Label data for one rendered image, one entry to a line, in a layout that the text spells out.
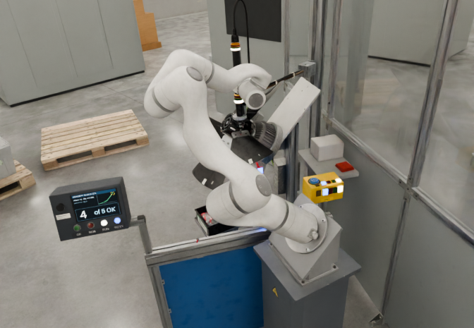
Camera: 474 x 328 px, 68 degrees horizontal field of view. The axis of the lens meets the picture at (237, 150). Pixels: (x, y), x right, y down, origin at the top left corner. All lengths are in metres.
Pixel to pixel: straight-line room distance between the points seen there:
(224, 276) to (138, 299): 0.95
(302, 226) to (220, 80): 0.60
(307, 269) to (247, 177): 0.46
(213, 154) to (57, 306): 2.03
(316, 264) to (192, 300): 0.80
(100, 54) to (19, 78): 1.44
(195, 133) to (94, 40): 6.28
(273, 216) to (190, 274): 0.75
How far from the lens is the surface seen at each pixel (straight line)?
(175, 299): 1.92
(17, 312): 2.98
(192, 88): 1.04
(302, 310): 1.45
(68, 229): 1.52
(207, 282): 1.87
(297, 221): 1.25
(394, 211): 2.01
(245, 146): 1.71
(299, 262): 1.37
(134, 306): 2.65
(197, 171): 1.95
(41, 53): 7.01
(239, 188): 1.04
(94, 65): 7.31
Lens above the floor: 1.99
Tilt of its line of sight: 29 degrees down
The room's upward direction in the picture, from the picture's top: 4 degrees counter-clockwise
